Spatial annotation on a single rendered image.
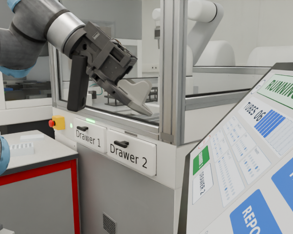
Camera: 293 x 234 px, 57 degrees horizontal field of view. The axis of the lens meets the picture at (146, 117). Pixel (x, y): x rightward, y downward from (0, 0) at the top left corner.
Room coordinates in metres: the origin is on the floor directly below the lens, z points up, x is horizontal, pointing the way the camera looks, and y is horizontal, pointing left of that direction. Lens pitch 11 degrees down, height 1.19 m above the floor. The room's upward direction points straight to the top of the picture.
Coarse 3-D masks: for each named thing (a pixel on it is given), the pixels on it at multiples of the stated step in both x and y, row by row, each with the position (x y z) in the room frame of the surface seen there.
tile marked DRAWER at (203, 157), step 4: (204, 148) 0.57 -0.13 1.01; (200, 152) 0.57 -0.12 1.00; (204, 152) 0.54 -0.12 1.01; (208, 152) 0.52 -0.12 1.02; (196, 156) 0.57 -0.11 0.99; (200, 156) 0.54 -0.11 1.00; (204, 156) 0.52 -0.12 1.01; (208, 156) 0.49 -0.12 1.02; (196, 160) 0.54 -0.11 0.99; (200, 160) 0.52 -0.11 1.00; (204, 160) 0.50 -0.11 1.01; (208, 160) 0.48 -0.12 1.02; (196, 164) 0.52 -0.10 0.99; (200, 164) 0.50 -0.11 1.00; (204, 164) 0.48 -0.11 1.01; (196, 168) 0.50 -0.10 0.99; (200, 168) 0.48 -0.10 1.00; (196, 172) 0.48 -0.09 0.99
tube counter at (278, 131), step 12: (264, 108) 0.45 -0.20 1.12; (252, 120) 0.45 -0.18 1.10; (264, 120) 0.40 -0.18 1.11; (276, 120) 0.37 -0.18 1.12; (288, 120) 0.34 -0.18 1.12; (264, 132) 0.37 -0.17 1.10; (276, 132) 0.34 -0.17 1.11; (288, 132) 0.31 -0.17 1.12; (276, 144) 0.31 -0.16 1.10; (288, 144) 0.29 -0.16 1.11
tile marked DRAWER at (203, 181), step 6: (210, 162) 0.46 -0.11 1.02; (204, 168) 0.46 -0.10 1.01; (210, 168) 0.44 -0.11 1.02; (198, 174) 0.46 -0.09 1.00; (204, 174) 0.44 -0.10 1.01; (210, 174) 0.41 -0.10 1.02; (198, 180) 0.44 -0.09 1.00; (204, 180) 0.41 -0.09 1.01; (210, 180) 0.39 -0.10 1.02; (192, 186) 0.44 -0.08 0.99; (198, 186) 0.41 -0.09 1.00; (204, 186) 0.39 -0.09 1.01; (210, 186) 0.37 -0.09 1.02; (192, 192) 0.42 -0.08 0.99; (198, 192) 0.39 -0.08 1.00; (204, 192) 0.37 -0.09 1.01; (192, 198) 0.39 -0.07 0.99; (198, 198) 0.38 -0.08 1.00; (192, 204) 0.38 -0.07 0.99
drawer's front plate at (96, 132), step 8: (80, 120) 1.27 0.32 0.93; (88, 128) 1.21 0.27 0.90; (96, 128) 1.15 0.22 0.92; (104, 128) 1.11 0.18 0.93; (96, 136) 1.15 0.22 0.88; (104, 136) 1.11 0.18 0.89; (88, 144) 1.21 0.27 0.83; (96, 144) 1.15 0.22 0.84; (104, 144) 1.11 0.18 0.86; (104, 152) 1.11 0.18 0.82
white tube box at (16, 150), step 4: (12, 144) 1.30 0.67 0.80; (16, 144) 1.31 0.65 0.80; (20, 144) 1.31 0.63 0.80; (24, 144) 1.31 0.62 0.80; (28, 144) 1.31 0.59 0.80; (32, 144) 1.31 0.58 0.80; (12, 148) 1.25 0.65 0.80; (16, 148) 1.25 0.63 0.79; (20, 148) 1.24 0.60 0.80; (24, 148) 1.25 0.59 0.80; (28, 148) 1.26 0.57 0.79; (32, 148) 1.26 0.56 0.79; (12, 152) 1.23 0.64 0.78; (16, 152) 1.24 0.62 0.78; (20, 152) 1.24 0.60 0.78; (24, 152) 1.25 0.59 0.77; (28, 152) 1.26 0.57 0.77; (32, 152) 1.26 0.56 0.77; (12, 156) 1.23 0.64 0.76
